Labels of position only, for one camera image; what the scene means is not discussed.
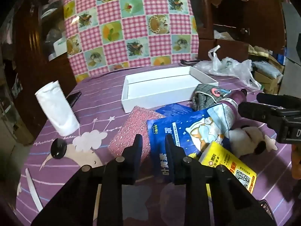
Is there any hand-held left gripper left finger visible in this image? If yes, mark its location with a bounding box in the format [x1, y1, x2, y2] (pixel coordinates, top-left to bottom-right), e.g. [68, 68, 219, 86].
[30, 134, 143, 226]

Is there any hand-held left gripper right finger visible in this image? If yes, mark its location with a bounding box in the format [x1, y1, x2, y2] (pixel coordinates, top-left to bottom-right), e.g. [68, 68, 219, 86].
[165, 135, 278, 226]

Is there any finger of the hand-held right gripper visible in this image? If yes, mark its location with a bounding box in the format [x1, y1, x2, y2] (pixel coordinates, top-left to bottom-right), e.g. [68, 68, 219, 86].
[239, 102, 282, 126]
[256, 93, 301, 110]

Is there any pink sparkly scouring pad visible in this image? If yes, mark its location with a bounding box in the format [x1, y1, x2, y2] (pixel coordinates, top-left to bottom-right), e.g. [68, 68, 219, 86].
[108, 106, 165, 158]

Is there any blue cartoon print packet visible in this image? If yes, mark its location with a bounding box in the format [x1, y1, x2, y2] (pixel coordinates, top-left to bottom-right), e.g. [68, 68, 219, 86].
[147, 104, 232, 184]

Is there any white and black plush toy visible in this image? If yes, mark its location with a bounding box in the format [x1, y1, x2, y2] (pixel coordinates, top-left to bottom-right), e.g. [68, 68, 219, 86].
[229, 125, 275, 158]

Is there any purple bottle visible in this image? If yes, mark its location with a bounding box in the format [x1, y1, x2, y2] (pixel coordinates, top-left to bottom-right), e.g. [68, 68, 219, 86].
[219, 89, 248, 132]

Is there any dark blue packet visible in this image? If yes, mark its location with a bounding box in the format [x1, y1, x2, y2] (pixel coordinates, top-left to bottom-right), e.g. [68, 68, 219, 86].
[155, 102, 195, 118]

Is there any grey plaid pouch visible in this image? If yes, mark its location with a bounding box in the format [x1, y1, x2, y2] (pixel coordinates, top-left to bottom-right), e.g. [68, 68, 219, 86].
[190, 83, 232, 111]

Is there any yellow packet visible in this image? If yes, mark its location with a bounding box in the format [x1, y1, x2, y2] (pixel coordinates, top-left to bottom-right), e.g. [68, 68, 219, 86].
[199, 141, 257, 195]

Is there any white shallow cardboard box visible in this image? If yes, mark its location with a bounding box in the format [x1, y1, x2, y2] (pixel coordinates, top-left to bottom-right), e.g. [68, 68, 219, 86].
[122, 66, 219, 113]

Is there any person's right hand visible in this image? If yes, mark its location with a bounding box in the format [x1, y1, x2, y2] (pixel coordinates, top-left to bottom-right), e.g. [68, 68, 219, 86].
[291, 146, 301, 179]

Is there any stack of cardboard boxes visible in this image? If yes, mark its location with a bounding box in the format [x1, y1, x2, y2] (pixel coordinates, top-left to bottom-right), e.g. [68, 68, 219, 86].
[249, 45, 288, 95]

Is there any clear plastic bag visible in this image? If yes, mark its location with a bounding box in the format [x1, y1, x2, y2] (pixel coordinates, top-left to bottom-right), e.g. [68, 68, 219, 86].
[193, 45, 262, 91]

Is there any purple printed bedsheet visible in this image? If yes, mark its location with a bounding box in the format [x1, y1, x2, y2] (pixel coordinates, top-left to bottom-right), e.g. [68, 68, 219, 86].
[16, 62, 297, 226]

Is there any black oval object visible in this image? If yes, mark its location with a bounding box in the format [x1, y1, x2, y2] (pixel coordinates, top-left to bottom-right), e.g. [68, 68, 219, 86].
[51, 139, 67, 159]

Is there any black phone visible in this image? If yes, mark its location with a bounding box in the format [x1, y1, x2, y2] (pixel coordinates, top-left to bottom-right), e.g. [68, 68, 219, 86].
[66, 91, 82, 107]

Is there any pink checkered printed quilt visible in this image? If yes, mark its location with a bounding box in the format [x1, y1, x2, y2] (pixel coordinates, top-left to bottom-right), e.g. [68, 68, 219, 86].
[63, 0, 199, 83]

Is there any white carton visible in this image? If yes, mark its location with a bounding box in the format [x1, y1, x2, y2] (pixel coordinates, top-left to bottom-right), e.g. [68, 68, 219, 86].
[53, 38, 67, 55]

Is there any dark wooden glass cabinet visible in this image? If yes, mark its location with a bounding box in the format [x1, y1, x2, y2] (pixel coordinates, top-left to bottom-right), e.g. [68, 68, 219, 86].
[14, 0, 78, 144]

